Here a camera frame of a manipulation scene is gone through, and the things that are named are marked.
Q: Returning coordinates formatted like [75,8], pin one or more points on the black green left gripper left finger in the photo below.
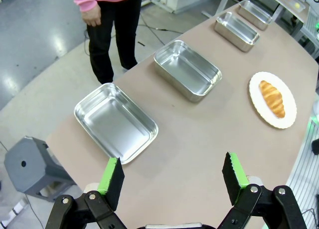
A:
[109,179]

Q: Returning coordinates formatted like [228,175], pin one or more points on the person's black trousers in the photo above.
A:
[109,34]

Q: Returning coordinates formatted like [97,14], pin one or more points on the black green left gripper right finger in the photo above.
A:
[239,181]

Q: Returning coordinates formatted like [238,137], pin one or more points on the grey plastic stool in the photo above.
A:
[30,166]

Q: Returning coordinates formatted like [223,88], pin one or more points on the deep steel rectangular container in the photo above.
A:
[187,69]

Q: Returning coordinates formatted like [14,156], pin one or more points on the small steel rectangular container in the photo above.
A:
[236,30]
[254,14]

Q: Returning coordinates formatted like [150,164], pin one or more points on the golden croissant bread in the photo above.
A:
[272,98]

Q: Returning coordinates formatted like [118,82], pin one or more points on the white scalloped paper plate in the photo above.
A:
[286,114]

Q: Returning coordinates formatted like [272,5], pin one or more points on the person's right hand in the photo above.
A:
[91,18]

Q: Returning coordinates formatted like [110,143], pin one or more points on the large steel rectangular tray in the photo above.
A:
[116,123]

